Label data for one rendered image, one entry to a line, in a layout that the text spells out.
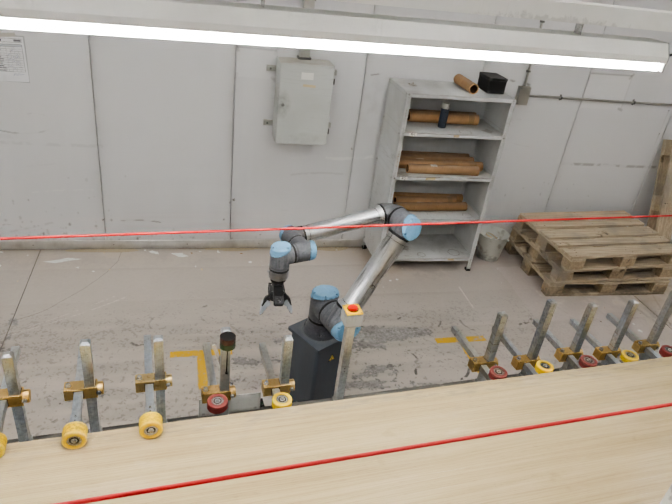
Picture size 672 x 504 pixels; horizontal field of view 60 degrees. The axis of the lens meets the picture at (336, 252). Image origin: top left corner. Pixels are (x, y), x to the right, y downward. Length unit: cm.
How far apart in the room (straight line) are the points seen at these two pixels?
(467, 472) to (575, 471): 43
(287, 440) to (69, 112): 319
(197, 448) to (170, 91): 300
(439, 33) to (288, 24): 39
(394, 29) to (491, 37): 28
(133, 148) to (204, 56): 89
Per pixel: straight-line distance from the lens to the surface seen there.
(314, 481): 215
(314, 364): 321
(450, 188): 537
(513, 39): 170
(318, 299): 305
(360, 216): 288
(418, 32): 157
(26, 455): 231
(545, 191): 588
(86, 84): 465
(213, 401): 238
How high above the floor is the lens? 258
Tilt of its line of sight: 30 degrees down
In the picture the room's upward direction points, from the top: 8 degrees clockwise
